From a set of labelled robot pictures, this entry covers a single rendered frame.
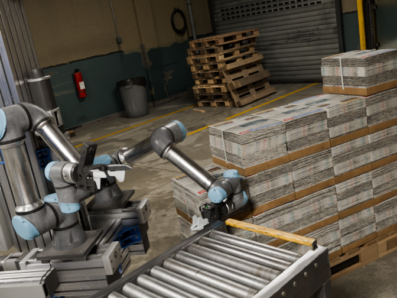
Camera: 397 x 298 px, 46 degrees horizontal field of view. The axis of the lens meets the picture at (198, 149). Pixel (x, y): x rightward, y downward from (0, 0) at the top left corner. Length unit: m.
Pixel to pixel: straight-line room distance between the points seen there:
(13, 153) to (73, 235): 0.45
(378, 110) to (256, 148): 0.87
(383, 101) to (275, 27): 7.61
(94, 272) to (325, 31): 8.31
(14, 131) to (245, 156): 1.15
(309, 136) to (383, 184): 0.70
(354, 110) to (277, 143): 0.56
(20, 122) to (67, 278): 0.72
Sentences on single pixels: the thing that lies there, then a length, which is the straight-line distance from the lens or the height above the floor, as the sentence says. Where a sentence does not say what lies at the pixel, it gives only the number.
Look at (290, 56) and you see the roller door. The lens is 10.35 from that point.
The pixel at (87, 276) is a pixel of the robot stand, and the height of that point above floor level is 0.68.
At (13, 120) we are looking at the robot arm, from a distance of 1.90.
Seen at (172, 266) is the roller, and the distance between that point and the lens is 1.80.
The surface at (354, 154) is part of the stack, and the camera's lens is 2.91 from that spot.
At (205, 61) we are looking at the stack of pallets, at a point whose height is 0.90.
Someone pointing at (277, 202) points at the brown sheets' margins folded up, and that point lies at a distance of 2.60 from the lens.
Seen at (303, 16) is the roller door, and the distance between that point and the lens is 10.05.
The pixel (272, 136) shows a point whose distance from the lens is 2.50.
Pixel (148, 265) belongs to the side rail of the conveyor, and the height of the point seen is 0.80.
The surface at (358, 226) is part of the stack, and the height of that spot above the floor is 0.28.
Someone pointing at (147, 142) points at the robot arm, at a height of 1.10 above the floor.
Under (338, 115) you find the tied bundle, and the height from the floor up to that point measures 1.00.
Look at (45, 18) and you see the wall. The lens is 9.25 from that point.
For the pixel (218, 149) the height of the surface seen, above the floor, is 0.94.
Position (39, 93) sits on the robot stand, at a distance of 2.23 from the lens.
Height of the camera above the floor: 1.65
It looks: 15 degrees down
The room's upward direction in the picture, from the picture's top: 10 degrees counter-clockwise
